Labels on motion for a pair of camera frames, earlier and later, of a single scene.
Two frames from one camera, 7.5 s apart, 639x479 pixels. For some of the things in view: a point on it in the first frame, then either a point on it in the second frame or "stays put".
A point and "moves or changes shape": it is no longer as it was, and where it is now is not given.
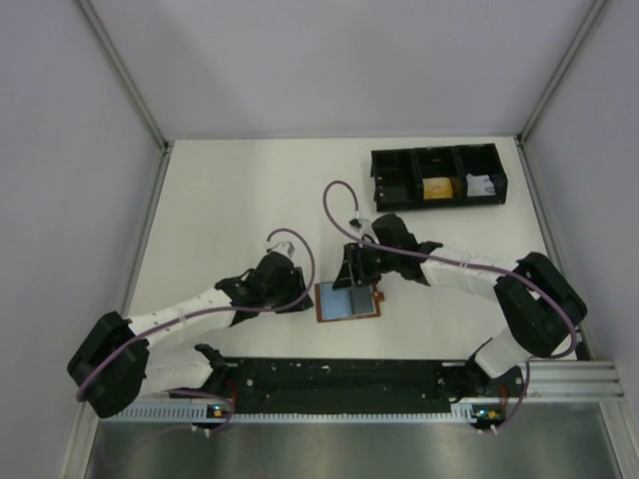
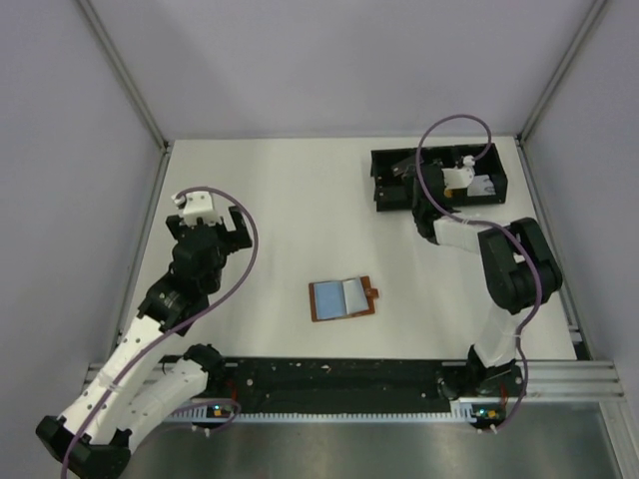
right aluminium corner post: (594, 15) stays put
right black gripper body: (355, 261) to (421, 173)
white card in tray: (479, 186) stays put
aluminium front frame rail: (596, 382) stays put
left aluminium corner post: (131, 88) stays put
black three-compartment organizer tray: (398, 175) stays put
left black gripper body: (293, 287) to (239, 230)
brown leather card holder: (336, 304) moves or changes shape
